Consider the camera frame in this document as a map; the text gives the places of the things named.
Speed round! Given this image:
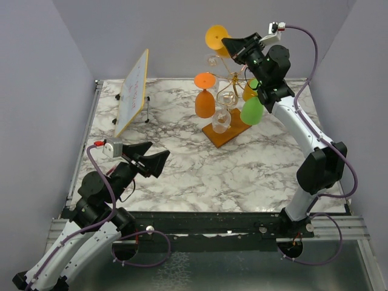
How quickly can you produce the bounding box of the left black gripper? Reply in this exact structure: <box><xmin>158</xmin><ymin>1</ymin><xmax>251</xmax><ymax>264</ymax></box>
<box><xmin>107</xmin><ymin>141</ymin><xmax>170</xmax><ymax>203</ymax></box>

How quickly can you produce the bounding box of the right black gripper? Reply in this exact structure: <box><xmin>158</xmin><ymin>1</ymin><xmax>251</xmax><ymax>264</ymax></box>
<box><xmin>221</xmin><ymin>33</ymin><xmax>268</xmax><ymax>85</ymax></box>

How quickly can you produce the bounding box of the yellow plastic goblet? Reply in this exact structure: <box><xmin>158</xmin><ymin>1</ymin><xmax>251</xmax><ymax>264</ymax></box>
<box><xmin>205</xmin><ymin>25</ymin><xmax>230</xmax><ymax>58</ymax></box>
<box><xmin>242</xmin><ymin>84</ymin><xmax>258</xmax><ymax>102</ymax></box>

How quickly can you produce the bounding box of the clear wine glass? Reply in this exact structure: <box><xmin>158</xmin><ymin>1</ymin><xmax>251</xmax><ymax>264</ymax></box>
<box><xmin>212</xmin><ymin>92</ymin><xmax>236</xmax><ymax>133</ymax></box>
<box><xmin>204</xmin><ymin>54</ymin><xmax>221</xmax><ymax>67</ymax></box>

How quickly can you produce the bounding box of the orange plastic goblet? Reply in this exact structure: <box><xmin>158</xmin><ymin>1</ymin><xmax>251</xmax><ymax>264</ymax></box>
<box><xmin>194</xmin><ymin>72</ymin><xmax>216</xmax><ymax>119</ymax></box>

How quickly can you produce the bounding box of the green plastic goblet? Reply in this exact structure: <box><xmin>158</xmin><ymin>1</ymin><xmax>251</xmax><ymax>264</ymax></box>
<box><xmin>240</xmin><ymin>79</ymin><xmax>264</xmax><ymax>125</ymax></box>

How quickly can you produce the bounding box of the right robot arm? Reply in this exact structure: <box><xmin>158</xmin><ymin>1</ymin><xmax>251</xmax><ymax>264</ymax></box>
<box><xmin>222</xmin><ymin>33</ymin><xmax>347</xmax><ymax>237</ymax></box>

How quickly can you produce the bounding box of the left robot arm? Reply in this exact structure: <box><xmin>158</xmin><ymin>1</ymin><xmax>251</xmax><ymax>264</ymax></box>
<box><xmin>12</xmin><ymin>138</ymin><xmax>170</xmax><ymax>290</ymax></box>

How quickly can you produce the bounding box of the small whiteboard on easel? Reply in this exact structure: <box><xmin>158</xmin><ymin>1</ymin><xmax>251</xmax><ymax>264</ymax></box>
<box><xmin>113</xmin><ymin>49</ymin><xmax>149</xmax><ymax>138</ymax></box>

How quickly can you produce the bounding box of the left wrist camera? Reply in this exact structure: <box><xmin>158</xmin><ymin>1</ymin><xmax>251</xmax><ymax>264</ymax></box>
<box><xmin>93</xmin><ymin>138</ymin><xmax>123</xmax><ymax>159</ymax></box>

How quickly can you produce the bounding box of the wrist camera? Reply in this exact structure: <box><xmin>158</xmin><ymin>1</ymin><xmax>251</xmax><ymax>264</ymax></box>
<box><xmin>93</xmin><ymin>138</ymin><xmax>123</xmax><ymax>159</ymax></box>
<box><xmin>260</xmin><ymin>22</ymin><xmax>286</xmax><ymax>45</ymax></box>

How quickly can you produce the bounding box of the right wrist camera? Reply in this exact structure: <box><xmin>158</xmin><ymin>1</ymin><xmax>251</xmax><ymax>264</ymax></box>
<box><xmin>260</xmin><ymin>22</ymin><xmax>286</xmax><ymax>45</ymax></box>

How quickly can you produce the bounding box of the gold wire glass rack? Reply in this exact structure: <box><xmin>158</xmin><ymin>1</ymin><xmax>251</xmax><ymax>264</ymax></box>
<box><xmin>202</xmin><ymin>54</ymin><xmax>250</xmax><ymax>149</ymax></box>

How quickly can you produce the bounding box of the black mounting rail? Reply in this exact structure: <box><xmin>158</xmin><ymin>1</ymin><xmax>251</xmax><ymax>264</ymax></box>
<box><xmin>60</xmin><ymin>209</ymin><xmax>316</xmax><ymax>254</ymax></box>

